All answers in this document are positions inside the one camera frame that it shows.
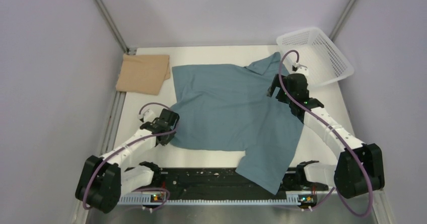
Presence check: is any blue-grey t-shirt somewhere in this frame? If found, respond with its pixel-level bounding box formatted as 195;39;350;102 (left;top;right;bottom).
171;52;303;194

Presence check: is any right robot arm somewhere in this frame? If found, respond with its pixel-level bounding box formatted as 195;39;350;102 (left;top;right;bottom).
267;73;385;199

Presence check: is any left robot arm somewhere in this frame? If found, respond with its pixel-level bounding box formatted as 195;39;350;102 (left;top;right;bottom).
75;108;180;213

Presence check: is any white plastic mesh basket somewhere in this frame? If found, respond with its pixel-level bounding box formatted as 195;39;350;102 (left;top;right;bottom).
276;27;354;89

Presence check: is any folded tan t-shirt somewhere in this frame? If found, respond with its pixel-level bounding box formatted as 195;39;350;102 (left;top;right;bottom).
115;54;171;96

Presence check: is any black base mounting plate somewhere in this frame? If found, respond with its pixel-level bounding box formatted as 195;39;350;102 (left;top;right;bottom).
157;167;329;201

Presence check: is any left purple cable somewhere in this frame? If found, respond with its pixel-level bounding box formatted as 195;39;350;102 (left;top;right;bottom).
82;102;179;211

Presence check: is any purple cable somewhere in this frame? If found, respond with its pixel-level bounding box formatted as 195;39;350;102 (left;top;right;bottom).
82;102;179;211
277;49;374;218

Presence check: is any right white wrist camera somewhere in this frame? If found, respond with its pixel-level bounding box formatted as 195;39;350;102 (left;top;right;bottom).
292;62;309;77

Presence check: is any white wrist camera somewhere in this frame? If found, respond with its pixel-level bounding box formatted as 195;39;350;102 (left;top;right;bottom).
292;62;309;77
138;109;157;123

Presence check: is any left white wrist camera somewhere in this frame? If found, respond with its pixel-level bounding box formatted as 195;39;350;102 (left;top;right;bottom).
138;109;157;123

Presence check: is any left side aluminium rail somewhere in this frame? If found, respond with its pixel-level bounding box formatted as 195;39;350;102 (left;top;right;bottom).
100;91;126;154

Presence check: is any white cable duct strip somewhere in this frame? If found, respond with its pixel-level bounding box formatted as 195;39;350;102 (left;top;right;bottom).
118;192;317;206

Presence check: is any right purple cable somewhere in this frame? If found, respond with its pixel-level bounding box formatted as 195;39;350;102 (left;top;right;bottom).
277;49;374;218

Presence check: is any right rear aluminium post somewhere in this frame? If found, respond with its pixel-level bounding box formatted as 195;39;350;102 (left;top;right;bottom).
329;0;359;42

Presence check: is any aluminium post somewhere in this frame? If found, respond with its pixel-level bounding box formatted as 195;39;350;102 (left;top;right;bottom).
93;0;129;53
329;0;359;42

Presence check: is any left rear aluminium post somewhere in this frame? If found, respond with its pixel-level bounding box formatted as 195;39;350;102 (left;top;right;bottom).
93;0;129;53

